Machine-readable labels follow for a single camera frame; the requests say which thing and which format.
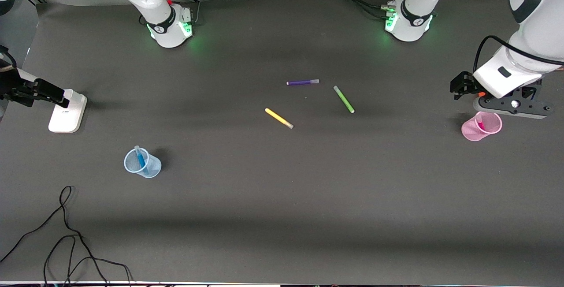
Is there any yellow marker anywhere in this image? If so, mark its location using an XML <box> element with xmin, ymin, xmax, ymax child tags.
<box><xmin>265</xmin><ymin>108</ymin><xmax>294</xmax><ymax>129</ymax></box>

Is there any translucent blue plastic cup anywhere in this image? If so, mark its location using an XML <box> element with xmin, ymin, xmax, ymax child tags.
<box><xmin>124</xmin><ymin>147</ymin><xmax>162</xmax><ymax>178</ymax></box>

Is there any white desk stand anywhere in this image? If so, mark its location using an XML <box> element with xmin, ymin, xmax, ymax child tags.
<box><xmin>15</xmin><ymin>69</ymin><xmax>87</xmax><ymax>133</ymax></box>

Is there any black left arm base cable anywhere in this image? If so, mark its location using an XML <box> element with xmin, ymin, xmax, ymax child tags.
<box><xmin>333</xmin><ymin>0</ymin><xmax>390</xmax><ymax>21</ymax></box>

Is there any green marker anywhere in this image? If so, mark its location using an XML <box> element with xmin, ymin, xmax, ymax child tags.
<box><xmin>333</xmin><ymin>86</ymin><xmax>355</xmax><ymax>114</ymax></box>

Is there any loose black cable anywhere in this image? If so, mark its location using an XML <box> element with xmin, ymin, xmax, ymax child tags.
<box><xmin>0</xmin><ymin>186</ymin><xmax>133</xmax><ymax>285</ymax></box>

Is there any translucent pink plastic cup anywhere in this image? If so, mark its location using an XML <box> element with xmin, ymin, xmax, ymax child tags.
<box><xmin>461</xmin><ymin>111</ymin><xmax>503</xmax><ymax>142</ymax></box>

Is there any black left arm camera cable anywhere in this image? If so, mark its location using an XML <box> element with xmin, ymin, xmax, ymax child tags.
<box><xmin>474</xmin><ymin>36</ymin><xmax>564</xmax><ymax>74</ymax></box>

